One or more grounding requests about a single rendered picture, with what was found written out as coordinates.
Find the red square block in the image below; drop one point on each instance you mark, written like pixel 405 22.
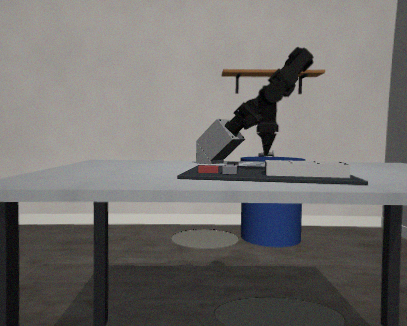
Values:
pixel 208 169

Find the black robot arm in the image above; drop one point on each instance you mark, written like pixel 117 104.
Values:
pixel 272 93

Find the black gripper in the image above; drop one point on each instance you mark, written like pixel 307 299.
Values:
pixel 268 127

